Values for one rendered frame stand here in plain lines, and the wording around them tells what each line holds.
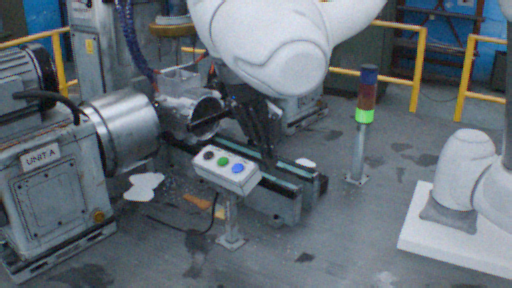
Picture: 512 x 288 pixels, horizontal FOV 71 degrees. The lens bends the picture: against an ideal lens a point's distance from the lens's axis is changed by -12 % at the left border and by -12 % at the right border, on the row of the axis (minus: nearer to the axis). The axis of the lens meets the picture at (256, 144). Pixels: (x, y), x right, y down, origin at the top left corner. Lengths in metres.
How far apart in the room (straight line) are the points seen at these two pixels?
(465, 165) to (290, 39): 0.81
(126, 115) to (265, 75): 0.78
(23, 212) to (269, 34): 0.80
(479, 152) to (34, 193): 1.16
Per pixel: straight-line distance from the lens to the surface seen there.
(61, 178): 1.07
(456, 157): 1.17
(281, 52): 0.44
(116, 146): 1.16
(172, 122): 1.40
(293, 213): 1.18
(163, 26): 1.33
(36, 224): 1.10
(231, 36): 0.49
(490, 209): 1.13
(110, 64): 1.49
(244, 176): 0.95
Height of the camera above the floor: 1.55
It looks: 26 degrees down
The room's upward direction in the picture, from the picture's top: straight up
